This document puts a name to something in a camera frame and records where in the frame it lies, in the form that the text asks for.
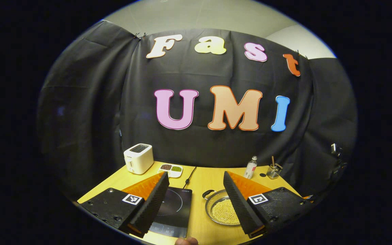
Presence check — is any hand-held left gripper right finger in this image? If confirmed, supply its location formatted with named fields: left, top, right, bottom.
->
left=223, top=171, right=317, bottom=239

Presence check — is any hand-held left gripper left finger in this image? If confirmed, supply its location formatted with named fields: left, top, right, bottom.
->
left=80, top=172, right=170, bottom=239

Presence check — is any steel pot with black handle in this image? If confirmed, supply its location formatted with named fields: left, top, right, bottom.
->
left=202, top=189, right=243, bottom=227

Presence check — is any black induction cooktop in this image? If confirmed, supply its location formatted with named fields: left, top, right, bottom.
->
left=148, top=186, right=193, bottom=239

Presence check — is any clear bottle with pink label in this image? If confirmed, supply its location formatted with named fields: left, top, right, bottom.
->
left=244, top=156, right=258, bottom=180

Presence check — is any white divided dish of beans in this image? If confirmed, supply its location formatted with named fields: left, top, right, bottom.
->
left=158, top=163, right=183, bottom=178

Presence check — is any white toaster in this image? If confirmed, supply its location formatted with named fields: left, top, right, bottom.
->
left=124, top=143, right=154, bottom=175

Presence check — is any wire mesh holder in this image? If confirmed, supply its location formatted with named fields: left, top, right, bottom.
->
left=266, top=163, right=283, bottom=180

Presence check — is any black cooktop power cable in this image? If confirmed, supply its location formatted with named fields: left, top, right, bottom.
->
left=182, top=166, right=197, bottom=190

